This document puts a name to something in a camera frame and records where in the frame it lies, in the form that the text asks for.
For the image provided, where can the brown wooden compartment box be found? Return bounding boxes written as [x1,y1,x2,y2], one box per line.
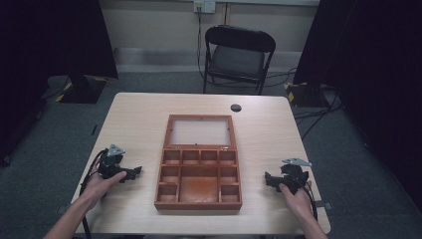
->
[153,114,244,211]

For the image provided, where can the white wall socket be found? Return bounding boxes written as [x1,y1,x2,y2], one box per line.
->
[193,0,217,15]

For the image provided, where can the person's right hand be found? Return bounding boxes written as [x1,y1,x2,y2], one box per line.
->
[278,180,315,221]

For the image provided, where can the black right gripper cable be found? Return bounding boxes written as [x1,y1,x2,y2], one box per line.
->
[299,178,319,223]

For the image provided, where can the black wall socket cable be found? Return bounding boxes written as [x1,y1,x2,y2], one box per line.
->
[196,7,207,81]

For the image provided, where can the black floor cables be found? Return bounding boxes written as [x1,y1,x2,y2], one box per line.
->
[293,87,344,141]

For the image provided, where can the black folding chair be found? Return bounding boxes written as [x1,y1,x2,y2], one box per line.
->
[202,24,278,97]

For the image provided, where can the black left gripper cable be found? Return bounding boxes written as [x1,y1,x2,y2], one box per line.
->
[79,148,109,239]

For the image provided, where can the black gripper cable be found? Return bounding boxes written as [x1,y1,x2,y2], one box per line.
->
[299,178,319,223]
[79,148,109,239]

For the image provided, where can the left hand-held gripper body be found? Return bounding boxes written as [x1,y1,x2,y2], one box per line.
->
[98,143,128,182]

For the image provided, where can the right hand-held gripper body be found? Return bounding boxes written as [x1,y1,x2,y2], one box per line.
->
[279,157,314,195]

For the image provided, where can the person's left hand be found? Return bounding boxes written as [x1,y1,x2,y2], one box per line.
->
[80,158,128,211]

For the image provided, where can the black yellow striped stand base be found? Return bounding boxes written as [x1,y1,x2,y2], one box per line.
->
[284,81,330,109]

